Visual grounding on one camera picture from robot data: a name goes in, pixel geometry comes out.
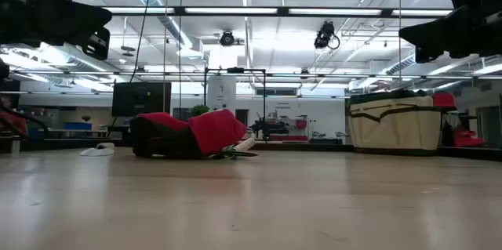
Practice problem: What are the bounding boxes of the black ceiling spotlight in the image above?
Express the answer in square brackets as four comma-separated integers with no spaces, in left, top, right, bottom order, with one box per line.
[218,30,236,48]
[313,20,341,51]

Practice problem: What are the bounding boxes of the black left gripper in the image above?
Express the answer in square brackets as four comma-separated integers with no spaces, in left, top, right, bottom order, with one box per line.
[0,0,113,61]

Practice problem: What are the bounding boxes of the black rig crossbar with lights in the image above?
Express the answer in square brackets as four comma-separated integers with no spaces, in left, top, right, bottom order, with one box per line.
[100,5,454,19]

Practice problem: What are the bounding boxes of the red crate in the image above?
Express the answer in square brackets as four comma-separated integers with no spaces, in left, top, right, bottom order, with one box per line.
[453,124,486,148]

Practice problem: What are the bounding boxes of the green background potted plant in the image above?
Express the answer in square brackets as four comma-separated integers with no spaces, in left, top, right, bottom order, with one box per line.
[190,103,211,118]

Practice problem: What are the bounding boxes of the black aluminium table frame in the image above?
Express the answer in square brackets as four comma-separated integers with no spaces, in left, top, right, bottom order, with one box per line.
[0,136,502,163]

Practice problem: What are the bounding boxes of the background desk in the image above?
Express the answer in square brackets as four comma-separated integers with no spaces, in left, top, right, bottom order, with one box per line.
[38,128,111,138]

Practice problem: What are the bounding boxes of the wooden handle garden tool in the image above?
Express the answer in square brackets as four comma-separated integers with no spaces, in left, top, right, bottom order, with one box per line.
[233,136,256,153]

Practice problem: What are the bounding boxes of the blue bin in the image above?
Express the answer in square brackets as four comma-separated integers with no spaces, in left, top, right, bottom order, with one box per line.
[63,121,93,132]

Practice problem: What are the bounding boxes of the beige green gardening bag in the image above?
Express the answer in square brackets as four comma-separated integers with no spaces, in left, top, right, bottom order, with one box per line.
[347,89,442,157]

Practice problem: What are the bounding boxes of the thin black hanging cable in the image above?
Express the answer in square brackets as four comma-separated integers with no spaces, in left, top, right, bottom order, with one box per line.
[178,0,184,118]

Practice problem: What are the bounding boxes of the red black gardening glove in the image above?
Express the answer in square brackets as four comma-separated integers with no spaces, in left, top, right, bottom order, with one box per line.
[129,108,248,160]

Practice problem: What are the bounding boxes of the red box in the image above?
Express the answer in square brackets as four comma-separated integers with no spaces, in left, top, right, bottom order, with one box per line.
[432,92,458,112]

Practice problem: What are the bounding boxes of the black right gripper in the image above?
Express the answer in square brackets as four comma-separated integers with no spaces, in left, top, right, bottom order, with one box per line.
[398,0,502,64]

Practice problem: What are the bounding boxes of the red black chair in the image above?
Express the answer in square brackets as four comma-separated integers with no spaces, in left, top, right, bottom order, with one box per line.
[0,104,50,141]

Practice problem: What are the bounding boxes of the red storage bins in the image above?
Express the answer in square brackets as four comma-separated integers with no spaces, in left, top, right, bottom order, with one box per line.
[268,118,311,143]

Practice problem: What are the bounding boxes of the black monitor screen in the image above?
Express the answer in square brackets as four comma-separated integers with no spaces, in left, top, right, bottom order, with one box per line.
[111,82,173,118]

